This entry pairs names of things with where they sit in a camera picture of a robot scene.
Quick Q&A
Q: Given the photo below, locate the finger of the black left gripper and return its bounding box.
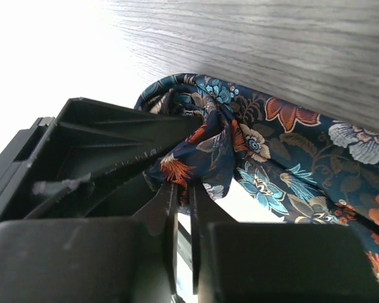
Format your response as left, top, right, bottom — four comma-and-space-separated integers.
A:
0, 98, 202, 221

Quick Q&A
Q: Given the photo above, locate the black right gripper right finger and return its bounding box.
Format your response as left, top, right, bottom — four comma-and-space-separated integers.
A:
189, 184, 240, 295

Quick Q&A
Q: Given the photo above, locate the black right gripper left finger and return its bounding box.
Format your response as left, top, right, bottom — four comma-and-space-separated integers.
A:
131, 182, 179, 295

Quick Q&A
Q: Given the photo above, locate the navy floral silk tie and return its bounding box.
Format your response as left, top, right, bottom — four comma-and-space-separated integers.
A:
134, 73, 379, 290

